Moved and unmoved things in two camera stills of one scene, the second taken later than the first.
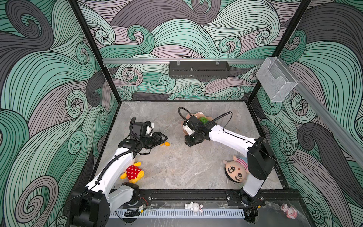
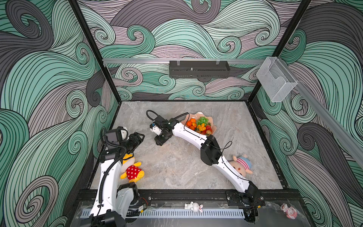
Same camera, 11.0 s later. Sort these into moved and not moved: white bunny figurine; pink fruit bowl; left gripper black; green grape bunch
Moved: left gripper black
Not moved: green grape bunch; white bunny figurine; pink fruit bowl
